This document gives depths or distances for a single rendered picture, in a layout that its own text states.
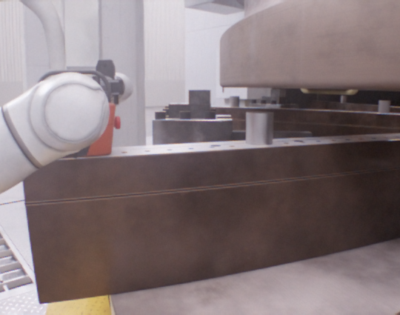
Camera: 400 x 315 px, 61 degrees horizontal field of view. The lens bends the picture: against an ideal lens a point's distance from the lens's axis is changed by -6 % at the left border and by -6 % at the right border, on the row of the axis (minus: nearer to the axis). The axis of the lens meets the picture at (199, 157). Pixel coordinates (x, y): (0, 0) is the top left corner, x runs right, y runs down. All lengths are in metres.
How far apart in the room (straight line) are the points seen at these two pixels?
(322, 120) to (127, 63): 2.33
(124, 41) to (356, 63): 3.51
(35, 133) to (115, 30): 3.73
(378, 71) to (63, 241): 0.85
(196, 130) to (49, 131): 1.56
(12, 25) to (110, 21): 10.56
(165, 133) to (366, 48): 1.32
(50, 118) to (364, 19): 0.73
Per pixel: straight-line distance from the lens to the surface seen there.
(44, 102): 0.45
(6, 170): 0.51
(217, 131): 1.96
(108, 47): 4.12
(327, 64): 0.99
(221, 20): 5.82
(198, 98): 2.07
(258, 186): 1.03
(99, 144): 0.89
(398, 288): 1.14
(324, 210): 1.19
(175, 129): 1.97
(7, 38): 14.45
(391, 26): 0.88
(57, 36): 1.32
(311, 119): 2.86
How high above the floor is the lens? 0.85
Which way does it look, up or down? 11 degrees down
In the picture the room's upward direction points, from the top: straight up
